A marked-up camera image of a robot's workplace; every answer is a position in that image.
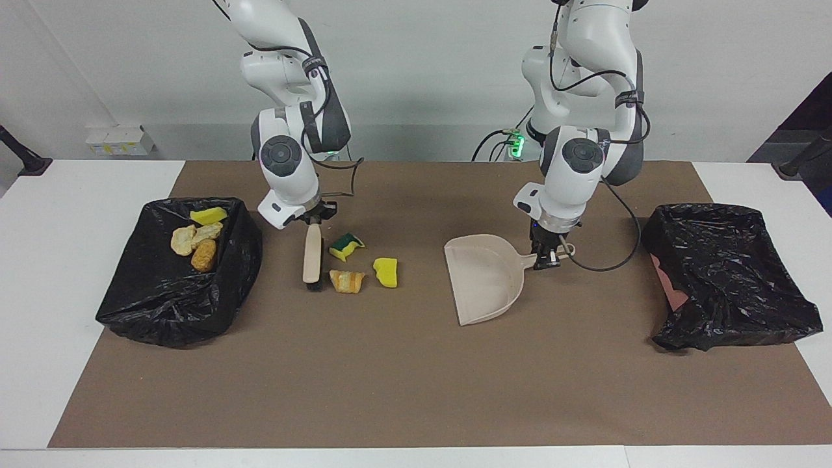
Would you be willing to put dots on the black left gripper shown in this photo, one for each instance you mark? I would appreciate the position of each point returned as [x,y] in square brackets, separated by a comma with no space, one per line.
[554,235]

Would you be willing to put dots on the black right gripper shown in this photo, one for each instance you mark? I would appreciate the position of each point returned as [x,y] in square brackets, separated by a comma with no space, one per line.
[320,212]

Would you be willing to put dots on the beige brush with black bristles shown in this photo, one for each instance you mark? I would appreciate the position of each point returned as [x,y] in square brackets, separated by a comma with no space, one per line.
[312,253]

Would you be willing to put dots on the curled yellow green sponge piece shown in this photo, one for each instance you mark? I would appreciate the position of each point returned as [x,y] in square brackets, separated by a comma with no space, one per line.
[344,247]

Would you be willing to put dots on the beige plastic dustpan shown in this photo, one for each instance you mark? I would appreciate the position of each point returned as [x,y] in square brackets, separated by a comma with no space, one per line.
[484,279]

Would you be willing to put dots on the orange striped toy croissant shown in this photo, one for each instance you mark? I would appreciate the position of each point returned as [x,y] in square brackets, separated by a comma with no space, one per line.
[348,281]
[183,240]

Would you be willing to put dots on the plain yellow sponge piece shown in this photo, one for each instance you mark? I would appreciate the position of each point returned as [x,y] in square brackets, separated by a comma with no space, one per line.
[387,273]

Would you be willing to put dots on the pale yellow toy pastry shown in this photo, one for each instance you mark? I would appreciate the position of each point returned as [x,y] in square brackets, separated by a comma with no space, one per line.
[209,233]

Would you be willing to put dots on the brown cracked toy bread roll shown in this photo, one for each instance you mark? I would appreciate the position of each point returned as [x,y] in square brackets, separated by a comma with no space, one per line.
[204,255]

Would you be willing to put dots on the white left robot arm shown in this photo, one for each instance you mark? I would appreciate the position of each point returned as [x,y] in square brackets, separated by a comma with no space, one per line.
[572,188]

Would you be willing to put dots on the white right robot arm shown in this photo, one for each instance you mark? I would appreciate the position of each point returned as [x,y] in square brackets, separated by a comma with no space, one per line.
[289,175]

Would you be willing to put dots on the pink bin box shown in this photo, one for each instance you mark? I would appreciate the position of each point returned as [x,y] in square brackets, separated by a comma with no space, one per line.
[669,286]

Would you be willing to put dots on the black trash bag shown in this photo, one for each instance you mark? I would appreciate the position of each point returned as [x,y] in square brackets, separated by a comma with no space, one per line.
[149,305]
[728,260]

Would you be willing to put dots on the brown table mat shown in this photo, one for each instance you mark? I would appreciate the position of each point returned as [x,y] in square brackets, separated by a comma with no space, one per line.
[390,390]

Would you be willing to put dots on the white power strip box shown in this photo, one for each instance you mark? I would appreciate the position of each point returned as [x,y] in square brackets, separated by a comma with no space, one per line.
[120,140]

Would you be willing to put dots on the black stand foot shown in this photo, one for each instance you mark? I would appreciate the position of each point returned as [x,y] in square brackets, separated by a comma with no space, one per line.
[796,168]
[29,162]

